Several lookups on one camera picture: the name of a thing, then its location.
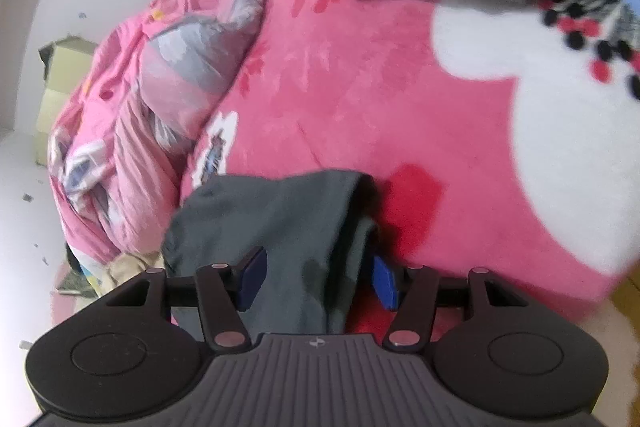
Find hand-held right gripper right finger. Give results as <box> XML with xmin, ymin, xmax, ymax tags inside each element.
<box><xmin>371</xmin><ymin>256</ymin><xmax>532</xmax><ymax>352</ymax></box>

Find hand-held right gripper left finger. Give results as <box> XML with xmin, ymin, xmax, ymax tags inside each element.
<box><xmin>104</xmin><ymin>246</ymin><xmax>269</xmax><ymax>352</ymax></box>

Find dark grey shorts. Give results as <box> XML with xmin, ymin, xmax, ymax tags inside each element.
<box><xmin>161</xmin><ymin>171</ymin><xmax>382</xmax><ymax>337</ymax></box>

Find tan crumpled cloth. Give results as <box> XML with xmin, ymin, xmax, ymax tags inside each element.
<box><xmin>102</xmin><ymin>251</ymin><xmax>168</xmax><ymax>295</ymax></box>

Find green printed cloth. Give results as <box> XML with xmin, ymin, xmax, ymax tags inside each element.
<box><xmin>56</xmin><ymin>269</ymin><xmax>107</xmax><ymax>298</ymax></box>

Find pink floral bed sheet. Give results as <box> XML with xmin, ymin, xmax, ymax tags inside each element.
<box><xmin>50</xmin><ymin>0</ymin><xmax>640</xmax><ymax>335</ymax></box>

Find pink printed quilt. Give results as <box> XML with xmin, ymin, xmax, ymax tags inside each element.
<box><xmin>46</xmin><ymin>0</ymin><xmax>271</xmax><ymax>269</ymax></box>

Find cardboard box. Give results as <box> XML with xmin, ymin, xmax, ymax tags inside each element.
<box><xmin>36</xmin><ymin>36</ymin><xmax>100</xmax><ymax>166</ymax></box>

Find black red dotted cloth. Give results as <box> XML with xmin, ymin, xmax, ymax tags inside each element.
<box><xmin>530</xmin><ymin>0</ymin><xmax>640</xmax><ymax>102</ymax></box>

